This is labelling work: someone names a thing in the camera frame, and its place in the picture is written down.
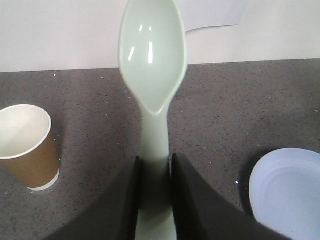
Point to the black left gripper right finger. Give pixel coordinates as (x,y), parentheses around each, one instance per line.
(200,213)

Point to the pale green plastic spoon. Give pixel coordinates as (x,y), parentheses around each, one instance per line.
(153,61)

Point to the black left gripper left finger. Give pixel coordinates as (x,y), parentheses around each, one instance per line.
(113,216)

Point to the brown paper cup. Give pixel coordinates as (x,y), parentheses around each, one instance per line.
(27,146)

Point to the light blue plate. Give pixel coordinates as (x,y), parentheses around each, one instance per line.
(284,192)

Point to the white paper sheet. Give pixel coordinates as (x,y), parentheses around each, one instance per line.
(198,14)

